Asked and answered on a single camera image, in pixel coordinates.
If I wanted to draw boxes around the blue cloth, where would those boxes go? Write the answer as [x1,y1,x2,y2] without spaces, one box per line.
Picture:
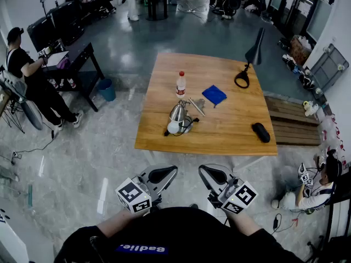
[202,84,228,108]

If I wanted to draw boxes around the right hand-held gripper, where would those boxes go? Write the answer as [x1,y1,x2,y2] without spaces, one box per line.
[198,163,259,215]

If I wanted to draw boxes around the wire frame chair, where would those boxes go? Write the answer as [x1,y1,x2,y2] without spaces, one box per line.
[0,64,29,134]

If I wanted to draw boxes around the silver metal tool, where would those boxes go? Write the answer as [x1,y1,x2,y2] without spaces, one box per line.
[188,97,206,117]

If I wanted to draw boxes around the glass doors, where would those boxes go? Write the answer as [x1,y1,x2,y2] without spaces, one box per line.
[267,0,338,41]

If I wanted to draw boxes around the black charger cable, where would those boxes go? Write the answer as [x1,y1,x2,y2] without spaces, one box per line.
[271,214,300,235]

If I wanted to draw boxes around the black desk lamp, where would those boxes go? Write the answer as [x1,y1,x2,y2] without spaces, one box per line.
[234,27,266,89]

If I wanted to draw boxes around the wooden slatted bench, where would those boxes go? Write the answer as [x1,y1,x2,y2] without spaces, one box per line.
[264,95,322,147]

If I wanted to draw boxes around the black oval case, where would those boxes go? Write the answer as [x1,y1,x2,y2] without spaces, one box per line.
[251,122,271,144]

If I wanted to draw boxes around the person's black shirt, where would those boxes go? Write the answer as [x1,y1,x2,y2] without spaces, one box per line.
[53,207,305,263]

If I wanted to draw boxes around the blue waste bin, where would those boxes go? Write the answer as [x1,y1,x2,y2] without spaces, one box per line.
[97,78,117,102]

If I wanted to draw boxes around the person's left forearm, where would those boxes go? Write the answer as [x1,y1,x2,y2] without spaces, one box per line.
[96,208,150,238]

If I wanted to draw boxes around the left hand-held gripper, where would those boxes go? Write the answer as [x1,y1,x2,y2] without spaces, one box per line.
[115,164,178,215]

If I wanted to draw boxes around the brown basket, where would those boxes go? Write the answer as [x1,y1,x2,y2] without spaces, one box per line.
[290,35,314,66]

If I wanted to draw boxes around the white cabinet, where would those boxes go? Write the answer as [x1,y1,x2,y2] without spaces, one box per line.
[0,198,30,263]

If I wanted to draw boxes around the clear red-capped water bottle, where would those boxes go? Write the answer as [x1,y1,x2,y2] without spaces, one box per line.
[175,71,187,99]

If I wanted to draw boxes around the grey folding cart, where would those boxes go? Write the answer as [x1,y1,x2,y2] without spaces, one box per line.
[309,43,350,93]

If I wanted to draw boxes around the person's right forearm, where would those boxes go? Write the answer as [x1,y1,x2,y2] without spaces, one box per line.
[226,211,262,237]

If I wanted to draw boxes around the black metal table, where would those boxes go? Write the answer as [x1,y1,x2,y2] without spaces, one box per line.
[41,42,106,113]

